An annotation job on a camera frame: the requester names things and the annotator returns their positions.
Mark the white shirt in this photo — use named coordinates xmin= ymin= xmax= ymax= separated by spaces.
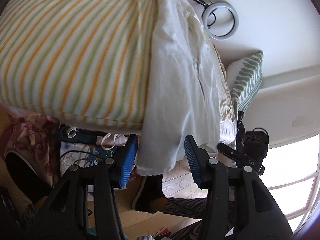
xmin=136 ymin=0 xmax=236 ymax=176

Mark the tree print fabric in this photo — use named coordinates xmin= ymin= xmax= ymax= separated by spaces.
xmin=59 ymin=142 xmax=117 ymax=175

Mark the green white striped cushion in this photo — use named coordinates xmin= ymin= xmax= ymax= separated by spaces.
xmin=227 ymin=51 xmax=264 ymax=114

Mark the pink floral fabric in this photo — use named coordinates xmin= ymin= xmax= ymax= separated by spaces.
xmin=1 ymin=106 xmax=60 ymax=185

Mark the yellow striped garment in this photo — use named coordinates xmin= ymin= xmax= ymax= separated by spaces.
xmin=1 ymin=0 xmax=158 ymax=130

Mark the white ring light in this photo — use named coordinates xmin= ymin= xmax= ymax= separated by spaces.
xmin=201 ymin=2 xmax=239 ymax=41

